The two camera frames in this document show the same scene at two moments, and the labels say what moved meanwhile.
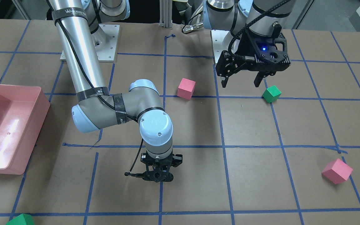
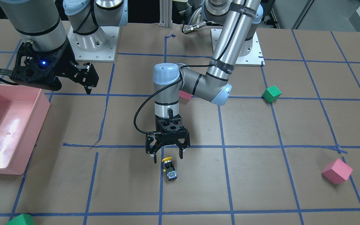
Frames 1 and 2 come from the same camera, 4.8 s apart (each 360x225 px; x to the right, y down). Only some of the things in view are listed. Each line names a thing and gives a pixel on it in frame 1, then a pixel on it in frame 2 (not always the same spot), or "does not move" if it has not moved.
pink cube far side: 337,171 does not move
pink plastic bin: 11,117 does not move
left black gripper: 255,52 -> 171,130
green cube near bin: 22,219 does not move
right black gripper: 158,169 -> 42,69
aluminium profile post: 166,8 does not move
